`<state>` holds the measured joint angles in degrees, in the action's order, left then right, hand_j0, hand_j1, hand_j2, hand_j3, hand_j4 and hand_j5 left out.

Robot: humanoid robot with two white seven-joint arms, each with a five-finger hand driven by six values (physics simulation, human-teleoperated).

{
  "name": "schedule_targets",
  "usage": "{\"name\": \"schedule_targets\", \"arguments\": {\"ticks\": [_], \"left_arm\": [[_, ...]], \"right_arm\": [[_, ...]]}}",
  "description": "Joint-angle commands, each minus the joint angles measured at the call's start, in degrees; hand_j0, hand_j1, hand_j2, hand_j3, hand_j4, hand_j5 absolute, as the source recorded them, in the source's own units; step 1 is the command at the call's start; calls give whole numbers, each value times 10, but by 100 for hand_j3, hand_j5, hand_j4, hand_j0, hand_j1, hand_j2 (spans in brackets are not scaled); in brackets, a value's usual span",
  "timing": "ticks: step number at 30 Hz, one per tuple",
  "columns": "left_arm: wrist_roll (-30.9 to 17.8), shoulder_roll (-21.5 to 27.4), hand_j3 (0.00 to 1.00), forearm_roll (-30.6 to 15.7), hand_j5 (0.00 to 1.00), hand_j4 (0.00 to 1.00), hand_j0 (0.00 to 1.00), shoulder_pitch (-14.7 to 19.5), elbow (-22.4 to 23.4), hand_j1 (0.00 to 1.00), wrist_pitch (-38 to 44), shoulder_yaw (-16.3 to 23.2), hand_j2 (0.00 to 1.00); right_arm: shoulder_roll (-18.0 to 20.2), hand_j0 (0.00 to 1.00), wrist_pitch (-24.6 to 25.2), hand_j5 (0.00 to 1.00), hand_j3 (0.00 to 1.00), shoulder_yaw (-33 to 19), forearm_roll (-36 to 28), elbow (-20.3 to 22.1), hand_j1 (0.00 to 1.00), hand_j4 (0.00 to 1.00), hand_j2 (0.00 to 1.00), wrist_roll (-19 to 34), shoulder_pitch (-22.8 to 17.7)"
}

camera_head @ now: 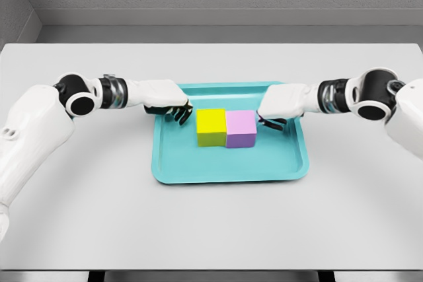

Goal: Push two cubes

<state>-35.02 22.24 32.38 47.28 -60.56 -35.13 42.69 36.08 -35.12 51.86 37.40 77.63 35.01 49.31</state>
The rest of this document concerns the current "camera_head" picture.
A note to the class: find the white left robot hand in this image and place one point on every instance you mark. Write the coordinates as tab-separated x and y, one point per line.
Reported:
163	94

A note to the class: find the pink cube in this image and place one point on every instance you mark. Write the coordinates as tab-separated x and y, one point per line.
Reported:
241	128

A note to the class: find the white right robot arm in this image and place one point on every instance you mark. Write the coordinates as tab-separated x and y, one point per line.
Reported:
373	103

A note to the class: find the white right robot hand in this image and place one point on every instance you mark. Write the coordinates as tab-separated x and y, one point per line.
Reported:
281	99

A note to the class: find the yellow cube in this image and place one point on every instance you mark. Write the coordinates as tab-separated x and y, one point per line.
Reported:
211	126

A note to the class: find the teal rectangular tray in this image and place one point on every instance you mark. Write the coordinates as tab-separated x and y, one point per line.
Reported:
228	160

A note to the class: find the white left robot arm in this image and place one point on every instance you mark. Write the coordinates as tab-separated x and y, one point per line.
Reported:
49	117

